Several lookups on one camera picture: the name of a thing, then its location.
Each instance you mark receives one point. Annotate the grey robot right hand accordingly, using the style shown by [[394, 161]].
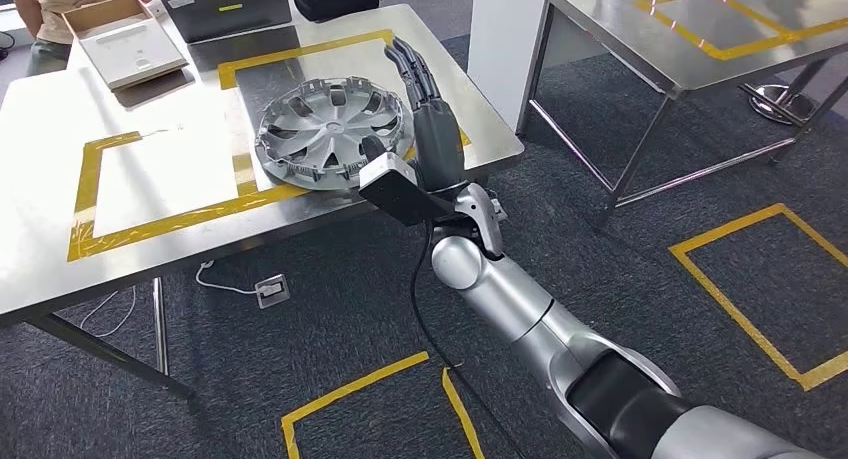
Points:
[[437, 144]]

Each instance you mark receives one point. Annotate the grey plastic wheel cover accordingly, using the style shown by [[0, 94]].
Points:
[[324, 128]]

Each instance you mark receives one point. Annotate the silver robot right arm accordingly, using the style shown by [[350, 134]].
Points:
[[503, 290]]

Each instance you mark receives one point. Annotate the steel workbench table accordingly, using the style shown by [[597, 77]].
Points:
[[596, 19], [53, 111]]

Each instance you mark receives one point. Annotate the white square pillar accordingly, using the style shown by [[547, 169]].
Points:
[[503, 45]]

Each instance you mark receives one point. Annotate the black zip case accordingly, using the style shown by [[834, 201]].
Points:
[[331, 2]]

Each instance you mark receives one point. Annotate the metal floor socket box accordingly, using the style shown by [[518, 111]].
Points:
[[273, 292]]

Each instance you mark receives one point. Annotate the dark grey laptop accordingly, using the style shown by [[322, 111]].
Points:
[[218, 19]]

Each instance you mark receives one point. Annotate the white flat device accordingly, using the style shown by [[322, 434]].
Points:
[[132, 55]]

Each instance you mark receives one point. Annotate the open cardboard box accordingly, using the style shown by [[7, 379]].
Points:
[[99, 12]]

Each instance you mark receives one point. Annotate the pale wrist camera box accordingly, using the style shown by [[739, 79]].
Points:
[[404, 198]]

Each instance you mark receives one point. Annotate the chrome round post base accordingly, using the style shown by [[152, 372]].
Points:
[[778, 105]]

